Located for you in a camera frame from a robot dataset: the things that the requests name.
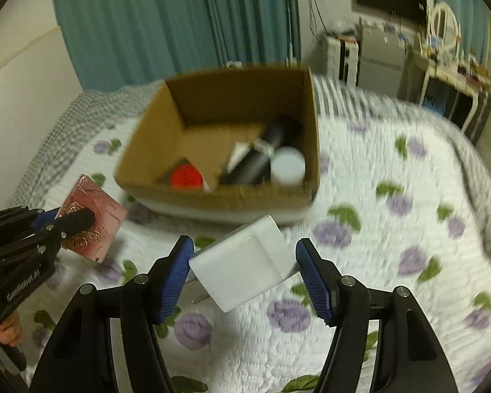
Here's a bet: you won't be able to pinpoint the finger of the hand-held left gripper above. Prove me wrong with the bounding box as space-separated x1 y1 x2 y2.
35 209 97 252
8 207 60 231

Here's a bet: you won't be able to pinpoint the dark suitcase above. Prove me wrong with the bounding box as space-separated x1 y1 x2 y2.
460 90 491 144

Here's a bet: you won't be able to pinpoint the pink patterned box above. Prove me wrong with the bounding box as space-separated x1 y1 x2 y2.
55 174 128 263

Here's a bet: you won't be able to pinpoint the white square box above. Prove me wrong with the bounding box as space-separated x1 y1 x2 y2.
188 215 297 312

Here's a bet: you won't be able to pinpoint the white dressing table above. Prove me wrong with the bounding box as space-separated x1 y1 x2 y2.
409 47 491 132

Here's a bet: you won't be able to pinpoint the white oval vanity mirror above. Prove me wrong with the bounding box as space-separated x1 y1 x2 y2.
427 2 462 56

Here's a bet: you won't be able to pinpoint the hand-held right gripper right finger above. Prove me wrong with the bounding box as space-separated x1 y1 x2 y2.
295 237 461 393

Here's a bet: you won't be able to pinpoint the black remote control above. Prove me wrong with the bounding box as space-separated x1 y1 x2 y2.
219 115 302 186

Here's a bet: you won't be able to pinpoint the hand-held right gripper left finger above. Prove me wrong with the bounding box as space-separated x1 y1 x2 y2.
28 235 195 393

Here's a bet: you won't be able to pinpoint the blue plastic basket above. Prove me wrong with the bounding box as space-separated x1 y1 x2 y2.
426 86 451 111

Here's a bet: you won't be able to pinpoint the small white box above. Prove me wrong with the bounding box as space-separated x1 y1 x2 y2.
228 141 254 173

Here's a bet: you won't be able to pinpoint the white floral quilt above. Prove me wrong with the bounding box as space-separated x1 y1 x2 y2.
8 102 491 393

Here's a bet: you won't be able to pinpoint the grey checked bedsheet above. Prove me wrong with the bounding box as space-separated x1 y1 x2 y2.
8 74 491 230

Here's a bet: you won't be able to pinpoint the white cylindrical electric device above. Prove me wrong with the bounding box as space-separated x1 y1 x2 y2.
270 146 306 185

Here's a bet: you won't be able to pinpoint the brown cardboard box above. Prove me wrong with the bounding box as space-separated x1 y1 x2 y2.
114 65 322 226

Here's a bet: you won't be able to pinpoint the white bottle with red cap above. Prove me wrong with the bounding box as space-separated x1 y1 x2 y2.
171 164 210 192

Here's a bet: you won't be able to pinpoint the grey small fridge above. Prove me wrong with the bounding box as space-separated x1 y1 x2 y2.
358 25 414 101

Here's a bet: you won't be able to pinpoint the hanging wall cables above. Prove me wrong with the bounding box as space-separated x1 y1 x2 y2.
309 0 329 38

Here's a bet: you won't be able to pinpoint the person's left hand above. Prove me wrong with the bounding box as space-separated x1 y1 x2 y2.
0 310 24 348

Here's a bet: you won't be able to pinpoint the teal curtain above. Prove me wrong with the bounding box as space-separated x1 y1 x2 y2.
431 0 489 66
200 0 299 75
51 0 213 93

